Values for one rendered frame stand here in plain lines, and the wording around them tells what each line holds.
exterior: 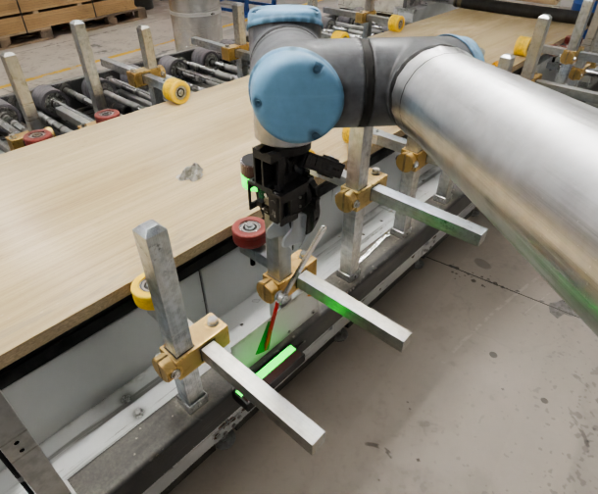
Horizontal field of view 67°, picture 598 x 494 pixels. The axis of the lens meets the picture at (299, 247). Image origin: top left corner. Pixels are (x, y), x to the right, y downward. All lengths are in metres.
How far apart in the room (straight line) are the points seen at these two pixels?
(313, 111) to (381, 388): 1.48
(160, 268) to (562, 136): 0.55
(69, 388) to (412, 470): 1.10
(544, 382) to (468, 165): 1.78
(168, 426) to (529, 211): 0.80
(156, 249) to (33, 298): 0.36
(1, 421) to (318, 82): 0.56
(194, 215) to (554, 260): 0.91
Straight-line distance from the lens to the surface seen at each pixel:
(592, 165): 0.24
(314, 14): 0.59
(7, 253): 1.11
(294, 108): 0.46
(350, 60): 0.48
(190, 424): 0.94
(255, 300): 1.23
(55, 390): 1.04
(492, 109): 0.32
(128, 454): 0.93
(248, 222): 1.02
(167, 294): 0.72
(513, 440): 1.85
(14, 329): 0.92
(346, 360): 1.89
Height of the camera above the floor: 1.49
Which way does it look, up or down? 38 degrees down
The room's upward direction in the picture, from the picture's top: straight up
